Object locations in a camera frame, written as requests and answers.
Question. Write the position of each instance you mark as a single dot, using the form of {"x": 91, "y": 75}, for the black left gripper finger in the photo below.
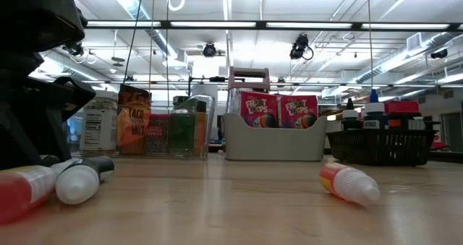
{"x": 32, "y": 129}

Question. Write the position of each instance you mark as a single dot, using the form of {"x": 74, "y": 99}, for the white-lidded spice jar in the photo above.
{"x": 94, "y": 129}

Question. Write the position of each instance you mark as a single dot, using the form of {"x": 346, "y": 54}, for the orange dropper bottle white cap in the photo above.
{"x": 21, "y": 194}
{"x": 347, "y": 183}

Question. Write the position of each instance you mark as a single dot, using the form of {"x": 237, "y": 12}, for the black dropper bottle white cap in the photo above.
{"x": 77, "y": 185}

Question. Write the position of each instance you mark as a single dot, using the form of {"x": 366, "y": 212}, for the orange taco seasoning packet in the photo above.
{"x": 134, "y": 129}

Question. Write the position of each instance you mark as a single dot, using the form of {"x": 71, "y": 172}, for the patterned paprika tin red lid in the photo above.
{"x": 158, "y": 136}

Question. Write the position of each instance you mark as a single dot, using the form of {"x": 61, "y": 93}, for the black-tipped colouring bottle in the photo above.
{"x": 350, "y": 120}

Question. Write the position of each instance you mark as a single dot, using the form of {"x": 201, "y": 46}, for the red Froot Loops cereal box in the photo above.
{"x": 257, "y": 109}
{"x": 298, "y": 111}

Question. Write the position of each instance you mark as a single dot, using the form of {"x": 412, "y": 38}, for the green oregano glass jar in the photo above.
{"x": 182, "y": 133}

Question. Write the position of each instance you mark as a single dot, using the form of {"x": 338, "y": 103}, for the black mesh basket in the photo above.
{"x": 380, "y": 147}

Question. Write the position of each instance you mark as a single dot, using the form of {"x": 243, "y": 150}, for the black overhead crossbar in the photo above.
{"x": 260, "y": 24}

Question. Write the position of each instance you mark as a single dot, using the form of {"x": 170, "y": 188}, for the red lidded case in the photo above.
{"x": 401, "y": 107}

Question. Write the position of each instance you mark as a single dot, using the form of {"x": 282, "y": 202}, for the grey plastic bin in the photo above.
{"x": 275, "y": 144}

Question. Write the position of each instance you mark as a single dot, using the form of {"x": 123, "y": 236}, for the clear plastic bin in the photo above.
{"x": 211, "y": 129}

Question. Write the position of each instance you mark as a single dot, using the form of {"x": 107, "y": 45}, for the black ceiling camera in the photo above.
{"x": 438, "y": 53}
{"x": 299, "y": 46}
{"x": 76, "y": 49}
{"x": 209, "y": 50}

